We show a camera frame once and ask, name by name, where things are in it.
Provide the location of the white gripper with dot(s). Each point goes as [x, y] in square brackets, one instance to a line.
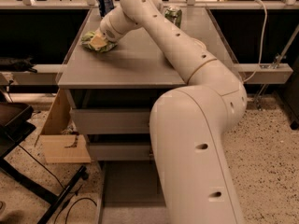
[106, 32]

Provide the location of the green jalapeno chip bag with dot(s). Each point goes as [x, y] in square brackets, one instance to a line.
[85, 42]

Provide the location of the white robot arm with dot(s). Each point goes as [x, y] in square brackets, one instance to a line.
[186, 124]

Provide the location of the grey drawer cabinet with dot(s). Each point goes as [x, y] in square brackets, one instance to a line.
[133, 75]

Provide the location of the grey top drawer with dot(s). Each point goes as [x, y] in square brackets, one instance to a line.
[111, 121]

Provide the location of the grey middle drawer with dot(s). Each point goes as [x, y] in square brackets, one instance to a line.
[140, 151]

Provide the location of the grey open bottom drawer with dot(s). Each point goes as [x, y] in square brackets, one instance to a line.
[131, 194]

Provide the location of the blue soda can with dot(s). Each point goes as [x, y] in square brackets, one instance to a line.
[105, 6]

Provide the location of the green soda can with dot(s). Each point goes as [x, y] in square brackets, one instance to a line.
[174, 14]

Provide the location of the white paper bowl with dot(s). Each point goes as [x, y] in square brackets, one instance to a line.
[199, 44]

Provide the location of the black office chair base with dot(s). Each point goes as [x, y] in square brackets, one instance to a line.
[22, 205]

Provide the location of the brown cardboard box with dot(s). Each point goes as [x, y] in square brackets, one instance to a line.
[59, 138]

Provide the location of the metal railing frame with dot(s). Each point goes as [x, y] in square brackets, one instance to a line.
[31, 3]

